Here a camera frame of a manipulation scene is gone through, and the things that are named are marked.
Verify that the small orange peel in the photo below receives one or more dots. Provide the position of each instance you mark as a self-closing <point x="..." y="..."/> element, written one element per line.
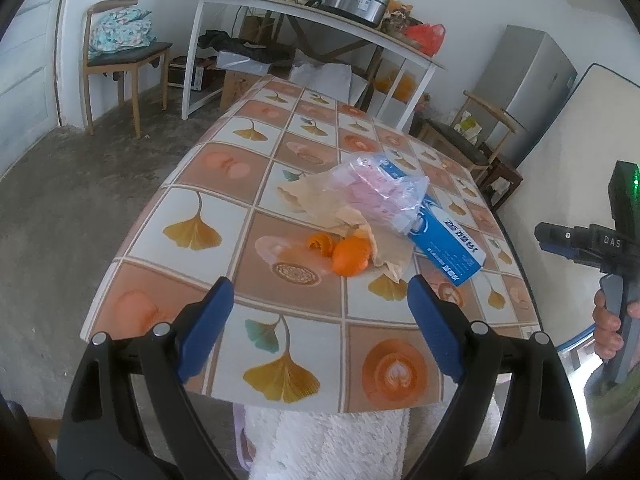
<point x="320" y="244"/>

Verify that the small toaster oven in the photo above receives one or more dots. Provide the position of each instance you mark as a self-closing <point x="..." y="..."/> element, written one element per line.
<point x="192" y="74"/>

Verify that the white side table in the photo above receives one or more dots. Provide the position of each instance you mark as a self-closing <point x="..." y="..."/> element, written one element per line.
<point x="194" y="55"/>

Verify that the wooden chair dark seat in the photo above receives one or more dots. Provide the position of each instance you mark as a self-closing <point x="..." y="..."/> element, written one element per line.
<point x="450" y="135"/>

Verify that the metal cooking pot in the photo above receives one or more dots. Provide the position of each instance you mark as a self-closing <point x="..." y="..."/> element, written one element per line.
<point x="355" y="0"/>

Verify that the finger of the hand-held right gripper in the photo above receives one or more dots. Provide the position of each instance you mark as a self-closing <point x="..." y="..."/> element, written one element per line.
<point x="560" y="240"/>

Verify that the floral folded blanket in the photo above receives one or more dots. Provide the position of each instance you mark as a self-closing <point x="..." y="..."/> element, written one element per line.
<point x="122" y="30"/>

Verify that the brown paper bag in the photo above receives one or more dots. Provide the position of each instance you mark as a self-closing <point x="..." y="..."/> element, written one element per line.
<point x="256" y="27"/>

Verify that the person's right hand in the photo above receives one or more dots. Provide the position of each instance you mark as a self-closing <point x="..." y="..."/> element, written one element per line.
<point x="607" y="330"/>

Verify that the white plastic sack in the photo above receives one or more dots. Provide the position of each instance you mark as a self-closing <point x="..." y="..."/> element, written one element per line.
<point x="325" y="77"/>

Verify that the blue and white carton box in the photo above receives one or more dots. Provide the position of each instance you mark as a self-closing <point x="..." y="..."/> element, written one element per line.
<point x="450" y="250"/>

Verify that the clear bag pink contents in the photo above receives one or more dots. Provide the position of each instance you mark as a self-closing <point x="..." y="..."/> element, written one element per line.
<point x="370" y="190"/>

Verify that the red plastic bag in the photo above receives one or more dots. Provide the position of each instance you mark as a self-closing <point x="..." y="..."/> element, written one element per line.
<point x="425" y="37"/>

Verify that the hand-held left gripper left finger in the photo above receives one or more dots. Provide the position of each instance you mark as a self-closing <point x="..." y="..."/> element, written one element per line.
<point x="210" y="330"/>

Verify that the white door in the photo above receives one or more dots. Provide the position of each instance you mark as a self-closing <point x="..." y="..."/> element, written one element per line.
<point x="25" y="60"/>

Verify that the cardboard box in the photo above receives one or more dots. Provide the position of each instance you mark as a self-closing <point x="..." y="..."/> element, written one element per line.
<point x="240" y="87"/>

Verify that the person's white fleece robe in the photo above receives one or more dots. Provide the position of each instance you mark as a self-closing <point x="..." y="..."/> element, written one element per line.
<point x="325" y="445"/>

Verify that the ginkgo patterned tablecloth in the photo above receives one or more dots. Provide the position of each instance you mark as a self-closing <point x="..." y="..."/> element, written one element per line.
<point x="220" y="210"/>

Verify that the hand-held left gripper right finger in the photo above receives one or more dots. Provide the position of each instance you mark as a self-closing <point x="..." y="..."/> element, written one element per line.
<point x="435" y="330"/>

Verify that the white mattress blue trim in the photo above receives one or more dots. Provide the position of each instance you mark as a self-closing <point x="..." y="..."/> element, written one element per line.
<point x="575" y="160"/>

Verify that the orange fruit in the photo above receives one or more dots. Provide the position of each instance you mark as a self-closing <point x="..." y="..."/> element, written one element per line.
<point x="350" y="255"/>

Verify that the brown paper sheet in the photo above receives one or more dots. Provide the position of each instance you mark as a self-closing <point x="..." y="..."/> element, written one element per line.
<point x="320" y="200"/>

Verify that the dark cloth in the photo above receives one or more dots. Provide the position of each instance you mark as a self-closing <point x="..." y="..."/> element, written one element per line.
<point x="240" y="45"/>

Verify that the grey refrigerator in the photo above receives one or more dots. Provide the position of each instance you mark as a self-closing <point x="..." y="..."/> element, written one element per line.
<point x="525" y="80"/>

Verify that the white and green bag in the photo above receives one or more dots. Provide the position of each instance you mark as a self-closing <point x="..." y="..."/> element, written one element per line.
<point x="470" y="125"/>

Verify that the dark wooden stool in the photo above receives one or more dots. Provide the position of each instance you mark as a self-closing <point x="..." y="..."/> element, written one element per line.
<point x="502" y="172"/>

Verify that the wooden chair with cushion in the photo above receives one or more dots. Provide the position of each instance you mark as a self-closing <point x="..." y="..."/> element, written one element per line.
<point x="125" y="57"/>

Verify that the lilac slipper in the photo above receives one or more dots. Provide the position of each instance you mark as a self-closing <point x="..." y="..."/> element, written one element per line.
<point x="241" y="435"/>

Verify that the orange plastic bag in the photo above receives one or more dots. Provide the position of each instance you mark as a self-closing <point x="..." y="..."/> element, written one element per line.
<point x="395" y="82"/>

